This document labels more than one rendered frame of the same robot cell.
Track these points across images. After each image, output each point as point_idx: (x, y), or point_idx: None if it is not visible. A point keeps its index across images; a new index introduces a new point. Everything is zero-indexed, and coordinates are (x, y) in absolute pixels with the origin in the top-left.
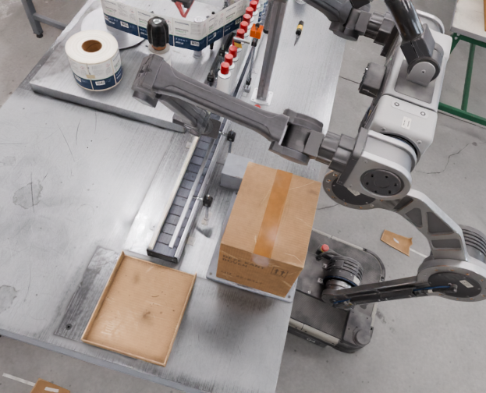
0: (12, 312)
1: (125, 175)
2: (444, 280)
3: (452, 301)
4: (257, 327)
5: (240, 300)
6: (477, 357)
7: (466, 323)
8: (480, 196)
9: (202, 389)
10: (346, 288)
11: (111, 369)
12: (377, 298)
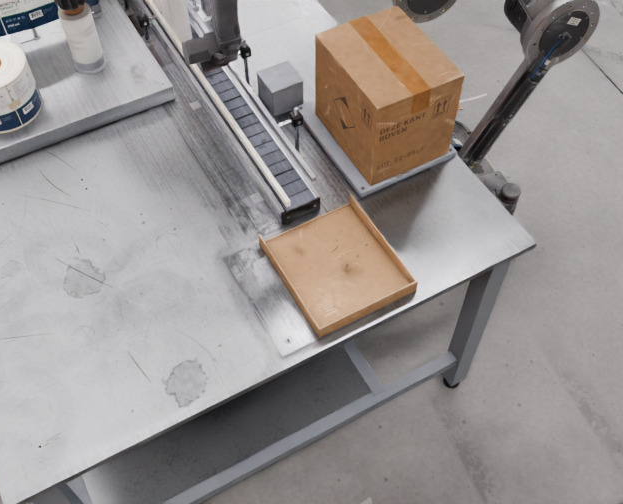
0: (215, 379)
1: (165, 181)
2: (553, 35)
3: (539, 117)
4: (452, 197)
5: (412, 189)
6: (605, 147)
7: (569, 126)
8: (468, 4)
9: (466, 277)
10: (460, 149)
11: (309, 442)
12: (501, 124)
